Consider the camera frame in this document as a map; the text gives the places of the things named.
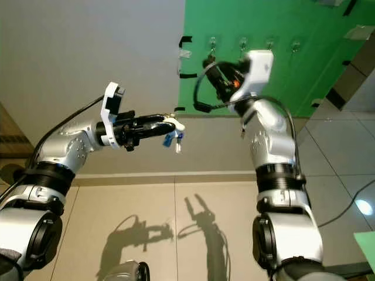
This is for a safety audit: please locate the black floor cable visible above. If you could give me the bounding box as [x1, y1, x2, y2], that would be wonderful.
[316, 190, 375, 230]

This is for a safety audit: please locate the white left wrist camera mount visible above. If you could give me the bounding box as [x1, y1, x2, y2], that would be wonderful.
[100, 81, 125, 149]

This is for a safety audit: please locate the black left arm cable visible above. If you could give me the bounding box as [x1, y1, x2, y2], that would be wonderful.
[0, 94, 106, 197]

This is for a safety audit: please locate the brown wooden door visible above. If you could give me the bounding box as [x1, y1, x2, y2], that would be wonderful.
[0, 102, 30, 162]

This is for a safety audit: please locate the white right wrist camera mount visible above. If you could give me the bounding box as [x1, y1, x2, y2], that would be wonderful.
[240, 49, 275, 101]

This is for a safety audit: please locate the green wall board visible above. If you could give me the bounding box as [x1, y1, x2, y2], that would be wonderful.
[178, 0, 375, 118]

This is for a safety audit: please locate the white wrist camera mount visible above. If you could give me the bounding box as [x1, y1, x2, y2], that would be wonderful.
[100, 81, 125, 149]
[240, 49, 275, 101]

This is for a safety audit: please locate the green sheet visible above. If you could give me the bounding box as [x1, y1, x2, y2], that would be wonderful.
[353, 231, 375, 273]

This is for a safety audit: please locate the grey robot leg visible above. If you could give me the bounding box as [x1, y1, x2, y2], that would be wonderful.
[107, 260, 151, 281]

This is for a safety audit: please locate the beige skirting board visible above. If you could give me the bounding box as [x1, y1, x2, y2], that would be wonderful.
[73, 172, 261, 187]

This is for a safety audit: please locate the beige paper tape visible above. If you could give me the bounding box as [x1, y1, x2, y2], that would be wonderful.
[345, 25, 375, 42]

